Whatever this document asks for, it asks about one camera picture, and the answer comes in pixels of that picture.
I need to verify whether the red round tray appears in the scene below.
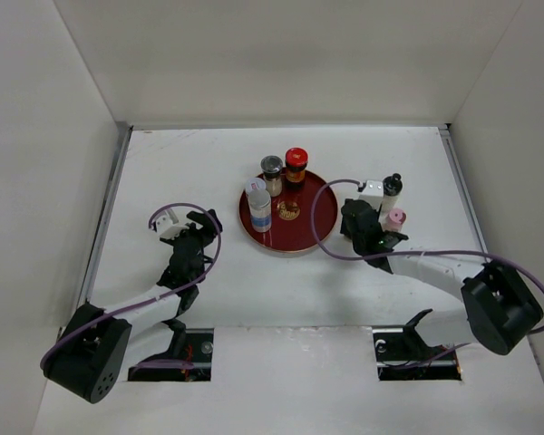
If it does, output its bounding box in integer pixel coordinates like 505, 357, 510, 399
238, 170, 340, 253

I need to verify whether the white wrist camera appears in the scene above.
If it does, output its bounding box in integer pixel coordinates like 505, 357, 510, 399
358, 180, 384, 211
151, 209, 185, 239

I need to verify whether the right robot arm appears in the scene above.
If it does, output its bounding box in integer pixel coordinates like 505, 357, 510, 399
341, 198, 544, 359

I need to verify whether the red-cap dark sauce bottle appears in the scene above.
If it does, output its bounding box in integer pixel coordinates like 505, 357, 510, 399
285, 147, 308, 189

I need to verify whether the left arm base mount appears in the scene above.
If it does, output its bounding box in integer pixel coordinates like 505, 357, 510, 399
123, 319, 214, 382

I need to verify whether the black-cap white powder bottle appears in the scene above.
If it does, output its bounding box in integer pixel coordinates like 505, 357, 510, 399
381, 173, 403, 214

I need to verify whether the white-lid dark sauce jar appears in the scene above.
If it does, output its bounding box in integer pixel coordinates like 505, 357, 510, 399
244, 178, 267, 196

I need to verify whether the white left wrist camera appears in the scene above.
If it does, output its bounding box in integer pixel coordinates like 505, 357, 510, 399
151, 209, 185, 239

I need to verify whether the clear-lid pale spice grinder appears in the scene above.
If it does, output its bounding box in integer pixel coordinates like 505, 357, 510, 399
260, 155, 284, 198

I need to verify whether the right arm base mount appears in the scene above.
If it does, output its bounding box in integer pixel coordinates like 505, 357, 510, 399
372, 309, 461, 382

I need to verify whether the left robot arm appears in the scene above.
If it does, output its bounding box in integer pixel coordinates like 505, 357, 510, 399
40, 205, 223, 404

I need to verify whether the silver-lid blue-label jar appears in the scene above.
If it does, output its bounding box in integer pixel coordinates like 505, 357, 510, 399
248, 189, 272, 233

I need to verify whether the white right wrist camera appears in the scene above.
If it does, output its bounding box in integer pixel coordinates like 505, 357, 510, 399
358, 180, 384, 211

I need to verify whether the pink-lid spice jar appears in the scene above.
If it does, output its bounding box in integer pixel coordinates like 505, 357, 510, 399
381, 208, 407, 232

